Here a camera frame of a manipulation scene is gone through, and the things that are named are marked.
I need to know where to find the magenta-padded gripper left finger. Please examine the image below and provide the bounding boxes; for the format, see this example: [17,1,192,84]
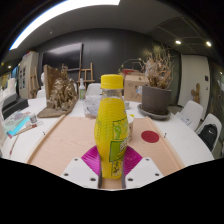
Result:
[60,145,103,190]

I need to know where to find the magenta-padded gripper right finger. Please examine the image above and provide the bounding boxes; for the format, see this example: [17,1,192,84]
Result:
[121,145,164,190]

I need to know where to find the yellow drink bottle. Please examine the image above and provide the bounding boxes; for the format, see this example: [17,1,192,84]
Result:
[93,73,130,180]

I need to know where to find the flat round red coaster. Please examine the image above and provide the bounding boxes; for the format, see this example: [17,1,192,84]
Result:
[140,130,160,144]

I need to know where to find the beige dotted paper cup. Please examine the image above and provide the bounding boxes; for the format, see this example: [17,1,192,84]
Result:
[127,114,135,143]

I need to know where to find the grey plant saucer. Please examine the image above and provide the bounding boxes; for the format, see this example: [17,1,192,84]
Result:
[136,103,172,121]

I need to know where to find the papers on chair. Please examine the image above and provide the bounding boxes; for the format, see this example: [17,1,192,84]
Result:
[175,112,194,127]

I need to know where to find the paint brush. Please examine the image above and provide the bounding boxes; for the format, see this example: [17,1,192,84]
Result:
[13,121,44,136]

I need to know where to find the small jar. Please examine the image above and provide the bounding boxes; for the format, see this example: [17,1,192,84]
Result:
[29,113,38,125]

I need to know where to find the black backpack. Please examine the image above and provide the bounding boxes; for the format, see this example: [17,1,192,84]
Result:
[197,123,218,152]

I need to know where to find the dry plant in grey pot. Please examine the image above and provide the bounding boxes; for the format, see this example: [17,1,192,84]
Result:
[139,46,175,116]

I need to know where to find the white chair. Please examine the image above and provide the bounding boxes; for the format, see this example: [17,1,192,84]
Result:
[179,100,204,131]
[194,113,223,153]
[85,82,103,98]

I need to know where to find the colourful book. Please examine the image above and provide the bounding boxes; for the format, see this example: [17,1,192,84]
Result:
[3,110,33,138]

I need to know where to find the green and white spray bottle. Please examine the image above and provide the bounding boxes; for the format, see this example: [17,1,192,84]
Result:
[78,78,87,100]

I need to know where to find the cardboard box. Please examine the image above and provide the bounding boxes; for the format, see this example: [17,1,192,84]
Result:
[123,73,150,103]

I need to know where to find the black device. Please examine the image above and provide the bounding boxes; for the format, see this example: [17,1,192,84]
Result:
[1,93,30,120]

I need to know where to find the wooden figure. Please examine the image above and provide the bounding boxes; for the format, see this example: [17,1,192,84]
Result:
[190,83,202,104]

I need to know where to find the wooden easel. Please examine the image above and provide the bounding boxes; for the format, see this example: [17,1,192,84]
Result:
[77,62,95,90]

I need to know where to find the red box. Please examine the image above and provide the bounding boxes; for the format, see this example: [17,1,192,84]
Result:
[120,68,139,77]

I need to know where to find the white cabinet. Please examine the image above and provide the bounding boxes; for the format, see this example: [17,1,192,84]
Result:
[18,50,40,100]

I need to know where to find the black wall screen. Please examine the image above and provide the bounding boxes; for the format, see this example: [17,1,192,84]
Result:
[41,42,84,73]

